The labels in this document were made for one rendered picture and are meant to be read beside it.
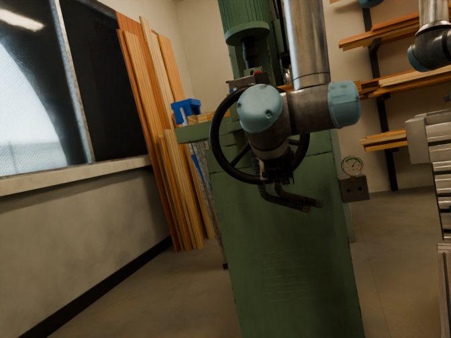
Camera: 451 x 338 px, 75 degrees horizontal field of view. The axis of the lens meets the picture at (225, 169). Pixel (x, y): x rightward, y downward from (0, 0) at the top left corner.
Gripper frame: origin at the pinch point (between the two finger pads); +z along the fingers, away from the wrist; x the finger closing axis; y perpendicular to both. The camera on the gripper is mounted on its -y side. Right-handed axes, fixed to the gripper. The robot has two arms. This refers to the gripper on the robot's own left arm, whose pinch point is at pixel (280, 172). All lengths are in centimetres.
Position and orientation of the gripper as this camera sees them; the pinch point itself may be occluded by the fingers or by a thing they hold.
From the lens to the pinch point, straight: 80.4
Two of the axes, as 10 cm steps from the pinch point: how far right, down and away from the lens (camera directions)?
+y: 0.4, 9.1, -4.2
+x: 9.6, -1.5, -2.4
